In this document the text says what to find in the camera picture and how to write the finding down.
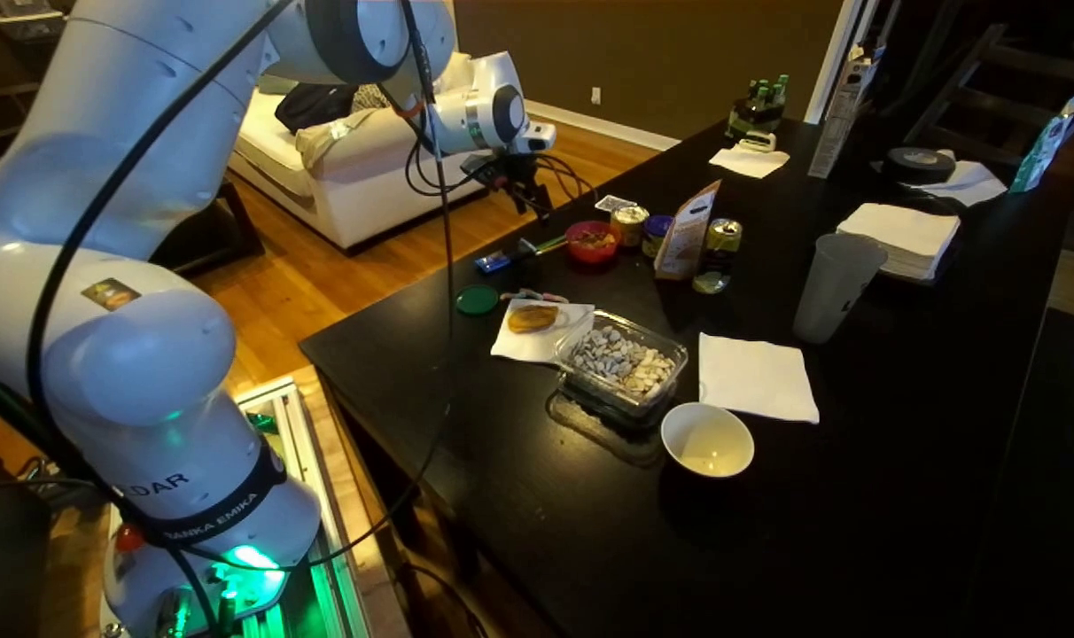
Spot stack of white napkins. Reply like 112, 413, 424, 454
837, 201, 960, 283

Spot green round lid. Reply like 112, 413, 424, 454
453, 283, 498, 317

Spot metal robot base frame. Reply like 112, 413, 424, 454
229, 372, 408, 638

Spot white napkin under cookie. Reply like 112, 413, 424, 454
494, 299, 595, 366

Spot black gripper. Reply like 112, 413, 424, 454
459, 154, 551, 221

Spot dark round dish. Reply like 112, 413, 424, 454
883, 146, 958, 183

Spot red bowl with food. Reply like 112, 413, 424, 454
568, 221, 620, 267

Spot round brown cookie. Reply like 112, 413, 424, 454
507, 304, 561, 334

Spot small dark jar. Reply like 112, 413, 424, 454
691, 215, 743, 293

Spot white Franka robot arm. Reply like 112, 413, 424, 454
0, 0, 528, 638

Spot small glass jar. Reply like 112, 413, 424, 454
608, 201, 647, 247

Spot clear plastic bowl of popcorn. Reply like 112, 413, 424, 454
561, 312, 689, 419

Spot white sofa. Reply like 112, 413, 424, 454
229, 53, 518, 247

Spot blue lidded jar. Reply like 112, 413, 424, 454
642, 211, 673, 257

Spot white paper sheet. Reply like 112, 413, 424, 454
709, 141, 788, 180

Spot translucent plastic cup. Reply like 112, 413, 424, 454
794, 234, 886, 343

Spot small white ceramic bowl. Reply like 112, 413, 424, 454
658, 399, 756, 478

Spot blue snack bar wrapper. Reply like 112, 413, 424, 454
475, 253, 514, 276

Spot green bottles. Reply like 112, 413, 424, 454
725, 76, 790, 135

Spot black coffee table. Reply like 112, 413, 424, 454
151, 180, 261, 276

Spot folded white napkin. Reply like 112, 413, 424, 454
697, 334, 818, 426

